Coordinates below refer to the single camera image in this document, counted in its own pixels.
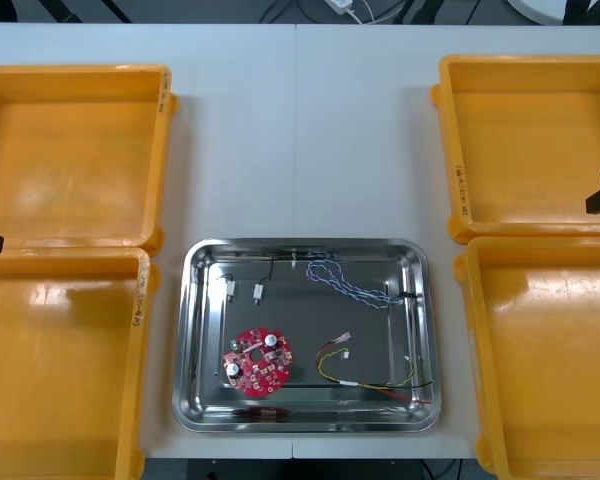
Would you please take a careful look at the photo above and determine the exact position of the red black green-yellow wire harness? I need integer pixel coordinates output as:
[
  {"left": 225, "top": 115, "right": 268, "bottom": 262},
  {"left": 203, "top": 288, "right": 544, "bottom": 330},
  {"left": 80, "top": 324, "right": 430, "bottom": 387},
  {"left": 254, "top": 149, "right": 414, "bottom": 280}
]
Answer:
[{"left": 314, "top": 331, "right": 440, "bottom": 405}]

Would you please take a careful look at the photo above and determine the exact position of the small metal solenoid with cable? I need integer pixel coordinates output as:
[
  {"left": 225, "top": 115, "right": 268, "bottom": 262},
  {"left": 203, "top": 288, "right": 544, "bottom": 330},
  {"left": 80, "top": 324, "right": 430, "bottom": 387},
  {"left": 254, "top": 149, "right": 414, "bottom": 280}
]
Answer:
[
  {"left": 218, "top": 273, "right": 239, "bottom": 302},
  {"left": 252, "top": 249, "right": 299, "bottom": 307}
]

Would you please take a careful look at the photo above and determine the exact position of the round red circuit board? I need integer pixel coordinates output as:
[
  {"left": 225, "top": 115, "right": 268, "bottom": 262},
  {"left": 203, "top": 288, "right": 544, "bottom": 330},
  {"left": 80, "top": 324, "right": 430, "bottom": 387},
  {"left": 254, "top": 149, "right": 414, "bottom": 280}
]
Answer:
[{"left": 223, "top": 327, "right": 295, "bottom": 398}]

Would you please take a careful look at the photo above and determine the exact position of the blue-white twisted wire harness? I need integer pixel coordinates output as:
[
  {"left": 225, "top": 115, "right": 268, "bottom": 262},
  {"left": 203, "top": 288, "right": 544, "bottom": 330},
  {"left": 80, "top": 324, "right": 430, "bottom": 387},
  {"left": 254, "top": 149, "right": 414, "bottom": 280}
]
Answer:
[{"left": 305, "top": 252, "right": 421, "bottom": 311}]

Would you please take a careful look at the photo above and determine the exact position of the black chair base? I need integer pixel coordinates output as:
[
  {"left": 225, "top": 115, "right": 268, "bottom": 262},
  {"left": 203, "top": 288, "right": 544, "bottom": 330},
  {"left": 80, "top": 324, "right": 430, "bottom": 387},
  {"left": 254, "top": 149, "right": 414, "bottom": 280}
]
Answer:
[{"left": 9, "top": 0, "right": 131, "bottom": 24}]

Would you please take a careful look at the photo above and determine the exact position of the yellow-orange plastic bin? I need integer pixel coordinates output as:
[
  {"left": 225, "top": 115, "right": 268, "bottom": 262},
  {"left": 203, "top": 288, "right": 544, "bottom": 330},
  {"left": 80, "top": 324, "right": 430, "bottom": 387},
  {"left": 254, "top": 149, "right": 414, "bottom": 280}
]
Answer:
[
  {"left": 431, "top": 54, "right": 600, "bottom": 246},
  {"left": 0, "top": 247, "right": 161, "bottom": 480},
  {"left": 452, "top": 234, "right": 600, "bottom": 480},
  {"left": 0, "top": 63, "right": 180, "bottom": 254}
]

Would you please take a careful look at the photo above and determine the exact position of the white cable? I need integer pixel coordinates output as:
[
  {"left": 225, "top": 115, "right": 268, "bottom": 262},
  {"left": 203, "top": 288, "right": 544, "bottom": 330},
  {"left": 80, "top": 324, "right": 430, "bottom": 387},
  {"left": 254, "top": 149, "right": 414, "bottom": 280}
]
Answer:
[{"left": 347, "top": 5, "right": 399, "bottom": 25}]

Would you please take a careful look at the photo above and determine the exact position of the steel tray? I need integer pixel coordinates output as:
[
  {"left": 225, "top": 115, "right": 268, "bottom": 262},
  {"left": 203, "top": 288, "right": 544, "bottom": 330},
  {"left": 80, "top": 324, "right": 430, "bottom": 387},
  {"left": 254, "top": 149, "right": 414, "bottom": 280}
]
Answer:
[{"left": 171, "top": 237, "right": 442, "bottom": 434}]

